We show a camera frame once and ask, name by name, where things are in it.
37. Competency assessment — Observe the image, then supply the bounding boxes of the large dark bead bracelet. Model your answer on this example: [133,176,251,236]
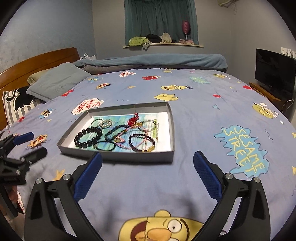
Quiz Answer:
[74,126,103,149]

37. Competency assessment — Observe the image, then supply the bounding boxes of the thin silver bangle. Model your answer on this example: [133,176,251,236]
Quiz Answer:
[138,120,158,133]
[90,118,104,128]

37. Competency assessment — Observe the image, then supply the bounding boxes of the pink cord bracelet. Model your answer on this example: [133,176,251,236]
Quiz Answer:
[113,128,149,150]

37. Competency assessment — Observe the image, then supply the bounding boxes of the red bead gold charm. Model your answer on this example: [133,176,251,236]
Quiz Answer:
[127,111,143,128]

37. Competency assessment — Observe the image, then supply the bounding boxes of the small dark garnet bracelet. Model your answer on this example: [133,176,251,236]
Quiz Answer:
[128,133,156,153]

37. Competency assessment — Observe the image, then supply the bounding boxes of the person's left hand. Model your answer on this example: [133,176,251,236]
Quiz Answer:
[6,186,19,205]

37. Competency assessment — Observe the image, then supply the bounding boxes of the black white striped pillow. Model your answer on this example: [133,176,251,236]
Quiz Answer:
[2,86,44,126]

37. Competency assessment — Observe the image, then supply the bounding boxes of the olive green pillow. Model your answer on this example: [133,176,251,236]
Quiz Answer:
[27,69,49,86]

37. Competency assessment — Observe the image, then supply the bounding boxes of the wooden headboard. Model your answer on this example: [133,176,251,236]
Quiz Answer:
[0,47,80,132]

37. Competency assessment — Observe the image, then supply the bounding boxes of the grey blue pillow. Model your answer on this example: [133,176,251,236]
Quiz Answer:
[26,62,91,102]

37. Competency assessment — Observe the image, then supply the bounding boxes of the grey folded blanket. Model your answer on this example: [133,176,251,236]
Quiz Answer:
[83,64,149,75]

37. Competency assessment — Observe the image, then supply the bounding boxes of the white plastic bag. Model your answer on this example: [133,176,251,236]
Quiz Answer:
[80,53,97,61]

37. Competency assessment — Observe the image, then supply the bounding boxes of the grey shallow cardboard box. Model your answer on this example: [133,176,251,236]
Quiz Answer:
[57,102,175,164]

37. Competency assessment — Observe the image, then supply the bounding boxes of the blue green printed paper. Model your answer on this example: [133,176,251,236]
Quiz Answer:
[62,111,174,153]

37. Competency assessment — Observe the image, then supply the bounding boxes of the wooden tv stand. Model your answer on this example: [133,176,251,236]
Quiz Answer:
[249,82,285,113]

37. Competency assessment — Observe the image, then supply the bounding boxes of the green cloth on sill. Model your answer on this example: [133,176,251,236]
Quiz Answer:
[128,36,151,46]

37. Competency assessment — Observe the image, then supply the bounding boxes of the black flat television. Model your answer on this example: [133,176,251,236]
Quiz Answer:
[254,49,295,97]

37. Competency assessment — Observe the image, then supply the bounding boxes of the black cloth on sill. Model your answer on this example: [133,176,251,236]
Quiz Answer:
[145,34,162,43]

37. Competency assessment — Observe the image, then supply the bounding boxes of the teal curtain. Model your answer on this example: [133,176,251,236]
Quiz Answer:
[124,1,199,45]

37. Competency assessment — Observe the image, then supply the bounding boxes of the teal folded blanket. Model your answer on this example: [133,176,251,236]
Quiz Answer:
[73,53,228,72]

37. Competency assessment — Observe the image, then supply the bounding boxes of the wooden window sill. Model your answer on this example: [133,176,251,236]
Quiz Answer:
[123,43,204,49]

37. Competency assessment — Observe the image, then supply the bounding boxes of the beige cloth on sill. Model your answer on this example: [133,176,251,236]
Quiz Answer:
[160,32,173,44]

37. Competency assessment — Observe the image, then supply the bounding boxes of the pink cloth on sill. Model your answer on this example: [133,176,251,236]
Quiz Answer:
[178,39,195,45]

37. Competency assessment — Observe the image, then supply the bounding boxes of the pink balloon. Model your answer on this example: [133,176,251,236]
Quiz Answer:
[182,21,191,40]

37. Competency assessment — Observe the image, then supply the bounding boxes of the white wall hooks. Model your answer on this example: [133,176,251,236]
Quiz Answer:
[280,47,296,59]

